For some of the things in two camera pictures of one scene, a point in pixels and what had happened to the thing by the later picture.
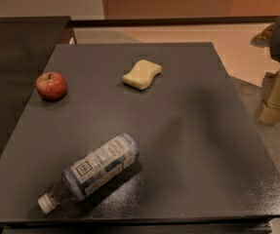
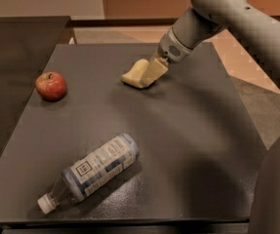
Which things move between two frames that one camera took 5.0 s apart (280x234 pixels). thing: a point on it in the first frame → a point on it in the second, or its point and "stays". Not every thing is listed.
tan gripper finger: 264,38 → 156,56
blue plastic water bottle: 84,175 stays
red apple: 51,86 stays
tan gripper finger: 279,93 → 156,68
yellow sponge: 141,75 stays
